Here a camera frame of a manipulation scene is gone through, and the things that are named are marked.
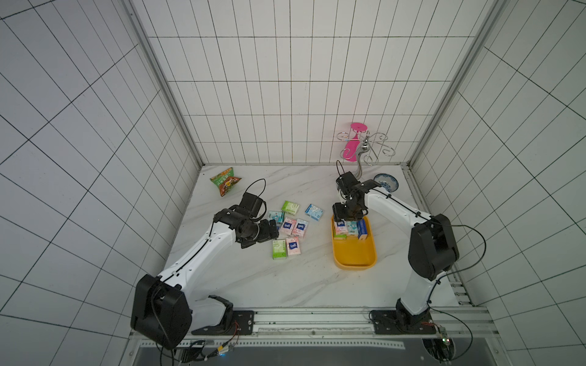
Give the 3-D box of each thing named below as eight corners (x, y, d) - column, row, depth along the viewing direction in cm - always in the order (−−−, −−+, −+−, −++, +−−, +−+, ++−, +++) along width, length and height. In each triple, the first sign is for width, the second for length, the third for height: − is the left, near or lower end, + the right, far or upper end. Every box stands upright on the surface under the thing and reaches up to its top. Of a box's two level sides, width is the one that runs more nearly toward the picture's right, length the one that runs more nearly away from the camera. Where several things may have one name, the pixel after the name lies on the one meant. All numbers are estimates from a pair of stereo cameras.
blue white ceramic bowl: (375, 191, 110) (377, 186, 107) (371, 178, 116) (373, 173, 112) (397, 191, 110) (400, 186, 107) (392, 178, 116) (394, 173, 112)
